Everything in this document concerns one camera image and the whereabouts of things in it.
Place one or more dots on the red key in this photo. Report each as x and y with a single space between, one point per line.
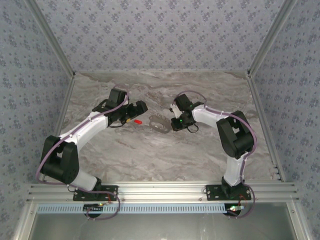
138 122

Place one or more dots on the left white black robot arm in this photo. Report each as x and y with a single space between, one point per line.
85 127

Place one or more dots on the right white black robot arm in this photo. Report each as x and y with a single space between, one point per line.
207 117

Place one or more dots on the small circuit board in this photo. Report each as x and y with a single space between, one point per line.
235 208
96 205

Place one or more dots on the grey metal sheet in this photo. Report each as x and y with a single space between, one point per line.
162 227

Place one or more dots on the long aluminium mounting rail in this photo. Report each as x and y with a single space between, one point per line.
162 191

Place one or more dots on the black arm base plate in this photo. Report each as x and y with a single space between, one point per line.
80 196
212 195

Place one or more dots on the slanted aluminium corner post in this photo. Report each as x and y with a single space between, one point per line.
50 35
271 35

